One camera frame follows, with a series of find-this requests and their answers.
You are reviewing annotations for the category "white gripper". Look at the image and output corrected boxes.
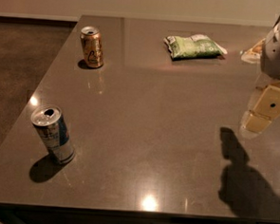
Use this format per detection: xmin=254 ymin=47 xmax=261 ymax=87
xmin=239 ymin=16 xmax=280 ymax=139

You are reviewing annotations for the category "silver blue redbull can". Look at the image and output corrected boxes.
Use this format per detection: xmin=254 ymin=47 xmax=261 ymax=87
xmin=31 ymin=104 xmax=75 ymax=164

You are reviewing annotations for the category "orange soda can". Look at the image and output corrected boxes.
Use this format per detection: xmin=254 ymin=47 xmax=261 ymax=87
xmin=80 ymin=26 xmax=104 ymax=68

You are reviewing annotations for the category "green chip bag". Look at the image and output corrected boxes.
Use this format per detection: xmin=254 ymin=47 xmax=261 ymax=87
xmin=163 ymin=34 xmax=228 ymax=60

